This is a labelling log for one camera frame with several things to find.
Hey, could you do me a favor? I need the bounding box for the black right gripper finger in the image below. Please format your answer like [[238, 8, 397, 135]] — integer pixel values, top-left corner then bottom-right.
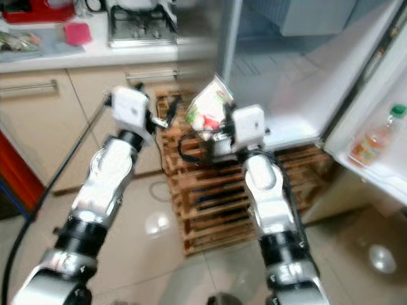
[[188, 124, 220, 142]]

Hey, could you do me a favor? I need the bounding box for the green and red drink carton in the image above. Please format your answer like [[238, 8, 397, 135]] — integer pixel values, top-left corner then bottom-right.
[[184, 75, 235, 142]]

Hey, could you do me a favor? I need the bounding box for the grey fridge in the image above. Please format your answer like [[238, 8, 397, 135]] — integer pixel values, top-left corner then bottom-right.
[[219, 0, 407, 150]]

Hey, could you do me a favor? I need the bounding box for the translucent fridge drawer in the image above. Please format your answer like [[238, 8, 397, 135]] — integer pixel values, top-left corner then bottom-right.
[[277, 0, 389, 36]]

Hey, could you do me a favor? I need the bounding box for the white fridge door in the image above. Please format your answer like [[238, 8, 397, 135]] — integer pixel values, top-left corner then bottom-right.
[[321, 0, 407, 207]]

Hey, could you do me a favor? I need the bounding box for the wooden slatted rack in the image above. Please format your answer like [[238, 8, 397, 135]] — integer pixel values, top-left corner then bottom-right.
[[156, 86, 335, 258]]

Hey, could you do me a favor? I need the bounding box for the beige cabinet door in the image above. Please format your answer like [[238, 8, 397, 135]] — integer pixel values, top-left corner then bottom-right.
[[0, 69, 96, 193], [67, 62, 166, 175]]

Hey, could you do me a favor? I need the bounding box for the steel gas hob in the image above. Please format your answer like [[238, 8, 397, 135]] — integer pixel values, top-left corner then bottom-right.
[[107, 3, 179, 48]]

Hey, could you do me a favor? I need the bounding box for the white kitchen countertop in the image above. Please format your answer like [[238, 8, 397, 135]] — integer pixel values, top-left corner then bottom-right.
[[0, 0, 220, 72]]

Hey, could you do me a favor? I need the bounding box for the white round kitchen appliance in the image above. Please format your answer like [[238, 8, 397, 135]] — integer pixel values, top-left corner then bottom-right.
[[114, 0, 166, 12]]

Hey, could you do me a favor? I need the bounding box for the pink lidded food container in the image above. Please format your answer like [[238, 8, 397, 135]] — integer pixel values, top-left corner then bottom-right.
[[64, 22, 93, 46]]

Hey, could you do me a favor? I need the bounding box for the grey counter mat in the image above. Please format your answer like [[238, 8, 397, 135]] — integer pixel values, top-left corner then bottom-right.
[[0, 27, 93, 63]]

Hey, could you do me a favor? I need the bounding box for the beige kitchen base cabinet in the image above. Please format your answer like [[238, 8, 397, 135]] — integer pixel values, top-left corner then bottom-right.
[[0, 35, 223, 194]]

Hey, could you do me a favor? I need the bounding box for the orange drink bottle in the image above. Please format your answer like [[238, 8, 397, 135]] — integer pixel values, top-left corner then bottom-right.
[[348, 104, 407, 167]]

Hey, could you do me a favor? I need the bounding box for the clear bag of snacks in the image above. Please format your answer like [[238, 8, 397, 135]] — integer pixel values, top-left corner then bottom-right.
[[0, 30, 48, 55]]

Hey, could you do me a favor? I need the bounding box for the orange plastic board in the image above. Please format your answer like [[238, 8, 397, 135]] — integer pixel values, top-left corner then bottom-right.
[[0, 130, 39, 210]]

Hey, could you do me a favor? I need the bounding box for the red kitchen appliance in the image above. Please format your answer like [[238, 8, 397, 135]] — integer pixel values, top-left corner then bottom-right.
[[1, 0, 77, 25]]

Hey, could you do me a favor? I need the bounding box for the blue plastic board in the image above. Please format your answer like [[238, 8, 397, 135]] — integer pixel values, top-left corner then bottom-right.
[[0, 184, 21, 220]]

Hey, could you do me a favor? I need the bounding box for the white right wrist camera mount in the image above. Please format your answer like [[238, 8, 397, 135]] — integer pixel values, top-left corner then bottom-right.
[[231, 105, 266, 153]]

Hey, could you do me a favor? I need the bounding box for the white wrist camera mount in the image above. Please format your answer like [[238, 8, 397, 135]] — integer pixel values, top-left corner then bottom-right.
[[231, 105, 266, 153], [111, 86, 151, 132]]

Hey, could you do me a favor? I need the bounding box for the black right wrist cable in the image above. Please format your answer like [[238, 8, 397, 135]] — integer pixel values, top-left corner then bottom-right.
[[178, 130, 220, 167]]

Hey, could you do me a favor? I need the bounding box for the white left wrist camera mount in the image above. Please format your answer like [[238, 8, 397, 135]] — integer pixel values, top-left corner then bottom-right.
[[111, 86, 151, 132]]

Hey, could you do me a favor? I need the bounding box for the steel bar door handle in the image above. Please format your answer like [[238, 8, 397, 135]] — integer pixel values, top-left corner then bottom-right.
[[1, 79, 58, 96], [126, 67, 179, 81]]

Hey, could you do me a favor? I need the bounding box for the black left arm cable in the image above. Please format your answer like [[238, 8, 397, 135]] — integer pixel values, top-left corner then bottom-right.
[[2, 95, 112, 305]]

